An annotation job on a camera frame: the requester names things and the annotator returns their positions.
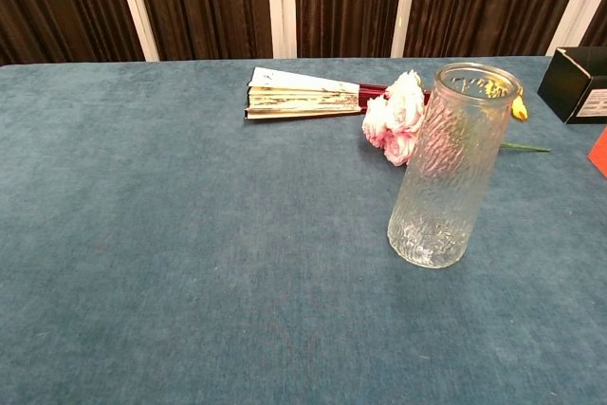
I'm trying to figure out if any pink artificial flower bouquet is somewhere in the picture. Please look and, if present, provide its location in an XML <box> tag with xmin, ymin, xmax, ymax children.
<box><xmin>361</xmin><ymin>69</ymin><xmax>552</xmax><ymax>168</ymax></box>

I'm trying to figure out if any clear glass cup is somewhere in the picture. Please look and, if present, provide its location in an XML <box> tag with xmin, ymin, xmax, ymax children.
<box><xmin>387</xmin><ymin>62</ymin><xmax>524</xmax><ymax>269</ymax></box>

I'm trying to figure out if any red and white folding fan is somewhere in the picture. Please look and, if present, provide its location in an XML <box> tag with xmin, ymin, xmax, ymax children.
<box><xmin>244</xmin><ymin>66</ymin><xmax>432</xmax><ymax>122</ymax></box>

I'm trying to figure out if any blue tablecloth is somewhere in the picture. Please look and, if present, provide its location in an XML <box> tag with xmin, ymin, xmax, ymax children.
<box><xmin>0</xmin><ymin>56</ymin><xmax>607</xmax><ymax>405</ymax></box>

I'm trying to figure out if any yellow rubber chicken toy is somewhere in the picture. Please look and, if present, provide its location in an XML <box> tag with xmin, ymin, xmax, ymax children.
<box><xmin>510</xmin><ymin>94</ymin><xmax>530</xmax><ymax>122</ymax></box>

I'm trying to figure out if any black open cardboard box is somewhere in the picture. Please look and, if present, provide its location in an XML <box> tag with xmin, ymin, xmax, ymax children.
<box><xmin>537</xmin><ymin>46</ymin><xmax>607</xmax><ymax>125</ymax></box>

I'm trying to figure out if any red and yellow block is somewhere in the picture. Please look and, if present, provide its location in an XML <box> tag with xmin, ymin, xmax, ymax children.
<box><xmin>587</xmin><ymin>125</ymin><xmax>607</xmax><ymax>179</ymax></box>

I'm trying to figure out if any white partition post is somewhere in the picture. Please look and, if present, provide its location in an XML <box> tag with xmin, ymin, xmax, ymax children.
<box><xmin>390</xmin><ymin>0</ymin><xmax>422</xmax><ymax>59</ymax></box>
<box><xmin>265</xmin><ymin>0</ymin><xmax>298</xmax><ymax>60</ymax></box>
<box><xmin>544</xmin><ymin>0</ymin><xmax>607</xmax><ymax>57</ymax></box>
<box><xmin>110</xmin><ymin>0</ymin><xmax>161</xmax><ymax>63</ymax></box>

